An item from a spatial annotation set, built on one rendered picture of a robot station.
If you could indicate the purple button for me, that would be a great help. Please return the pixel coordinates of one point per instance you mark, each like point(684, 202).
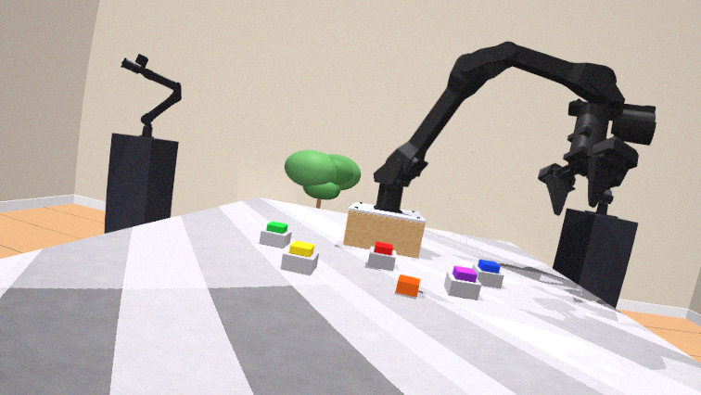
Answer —
point(462, 282)

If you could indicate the red button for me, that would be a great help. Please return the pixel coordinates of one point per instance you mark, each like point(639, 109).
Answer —
point(382, 256)

